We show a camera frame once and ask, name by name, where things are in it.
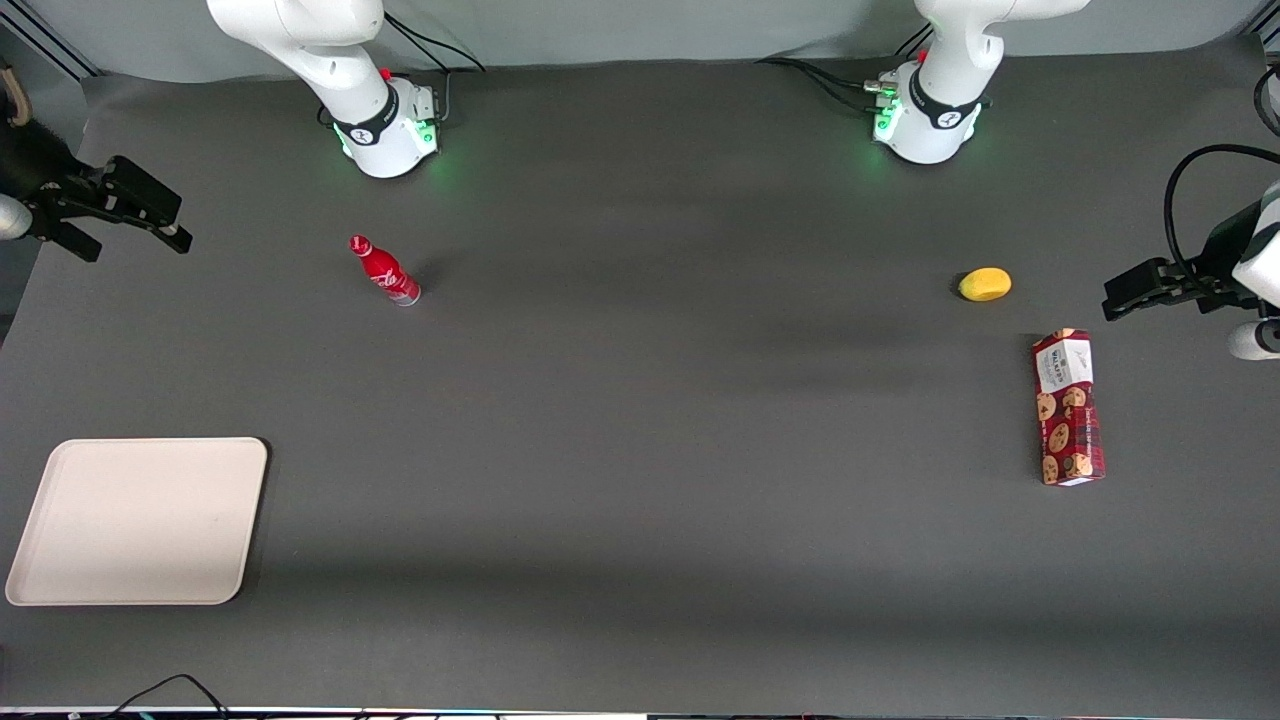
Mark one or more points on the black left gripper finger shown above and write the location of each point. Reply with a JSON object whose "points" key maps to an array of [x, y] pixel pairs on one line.
{"points": [[1135, 303], [1160, 272]]}

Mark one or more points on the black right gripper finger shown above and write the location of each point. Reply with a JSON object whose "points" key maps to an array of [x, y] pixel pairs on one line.
{"points": [[140, 195], [75, 243]]}

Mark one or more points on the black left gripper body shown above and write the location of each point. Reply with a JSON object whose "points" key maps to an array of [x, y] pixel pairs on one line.
{"points": [[1216, 250]]}

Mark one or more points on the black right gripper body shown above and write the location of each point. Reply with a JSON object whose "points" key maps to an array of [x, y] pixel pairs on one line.
{"points": [[38, 163]]}

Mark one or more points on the red coke bottle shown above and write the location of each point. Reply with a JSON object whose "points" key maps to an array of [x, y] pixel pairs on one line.
{"points": [[385, 272]]}

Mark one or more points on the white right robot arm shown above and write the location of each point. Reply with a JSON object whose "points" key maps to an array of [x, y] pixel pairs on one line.
{"points": [[350, 60]]}

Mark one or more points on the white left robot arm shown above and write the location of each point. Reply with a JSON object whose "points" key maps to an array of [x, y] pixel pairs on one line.
{"points": [[945, 110]]}

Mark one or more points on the beige plastic tray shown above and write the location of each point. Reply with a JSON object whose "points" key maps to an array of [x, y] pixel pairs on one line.
{"points": [[140, 520]]}

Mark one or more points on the red cookie box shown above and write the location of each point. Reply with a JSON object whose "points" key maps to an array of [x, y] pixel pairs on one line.
{"points": [[1068, 420]]}

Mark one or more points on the yellow lemon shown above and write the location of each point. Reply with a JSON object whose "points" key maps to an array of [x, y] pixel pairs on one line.
{"points": [[985, 285]]}

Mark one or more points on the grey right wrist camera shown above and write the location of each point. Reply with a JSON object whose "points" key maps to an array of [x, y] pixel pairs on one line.
{"points": [[10, 218]]}

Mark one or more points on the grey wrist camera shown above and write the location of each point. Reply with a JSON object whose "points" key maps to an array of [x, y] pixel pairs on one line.
{"points": [[10, 218], [1255, 342]]}

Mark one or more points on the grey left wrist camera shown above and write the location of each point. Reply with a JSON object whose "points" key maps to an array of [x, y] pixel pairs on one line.
{"points": [[1255, 342]]}

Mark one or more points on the aluminium frame profile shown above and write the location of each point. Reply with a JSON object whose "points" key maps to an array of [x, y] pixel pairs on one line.
{"points": [[60, 45], [1268, 25]]}

